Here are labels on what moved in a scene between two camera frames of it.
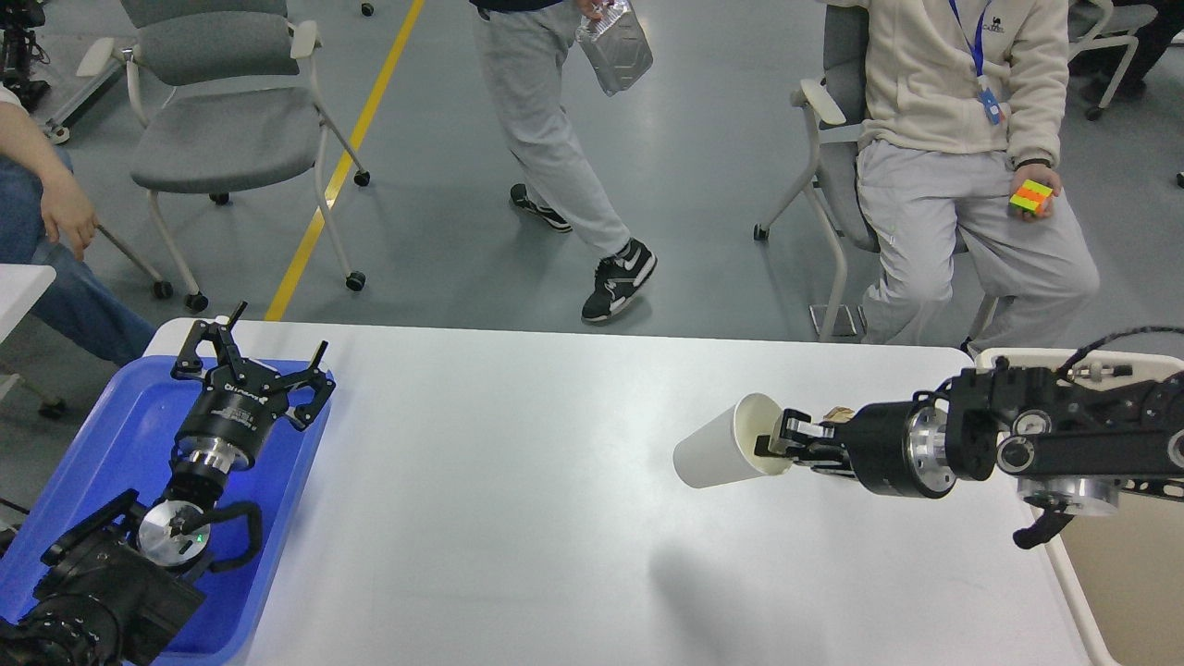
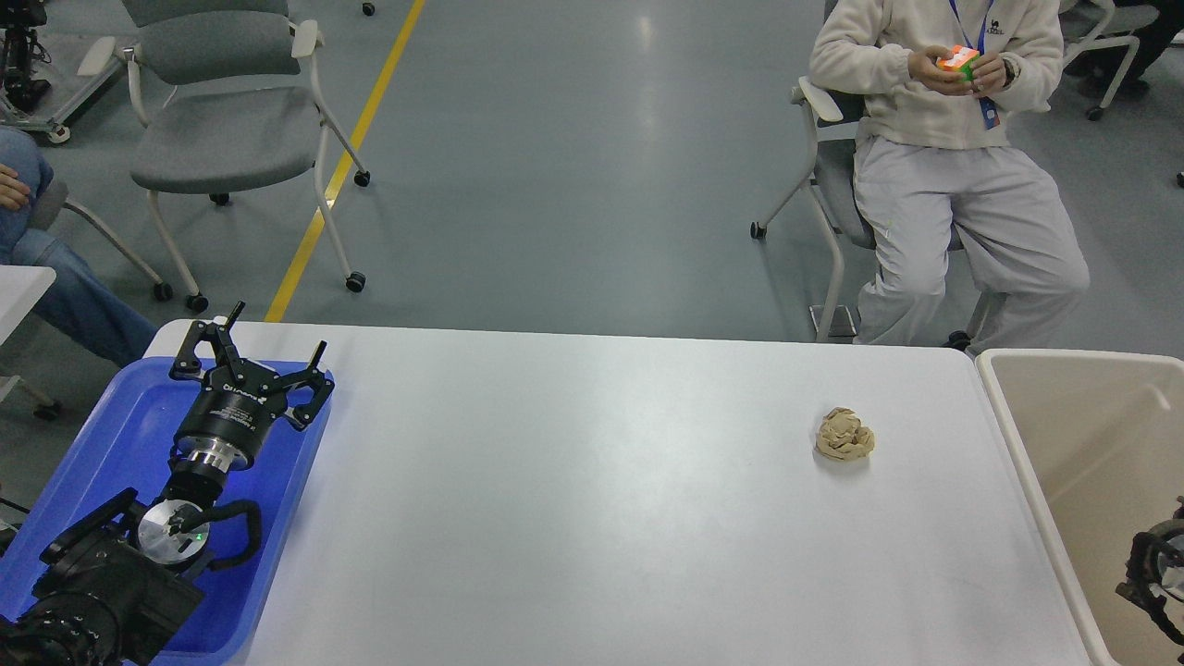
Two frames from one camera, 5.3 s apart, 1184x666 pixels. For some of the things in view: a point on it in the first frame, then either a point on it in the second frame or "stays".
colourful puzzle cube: x=1030 y=195 to x=962 y=60
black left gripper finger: x=314 y=377 stays
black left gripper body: x=228 y=424 stays
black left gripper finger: x=190 y=364 stays
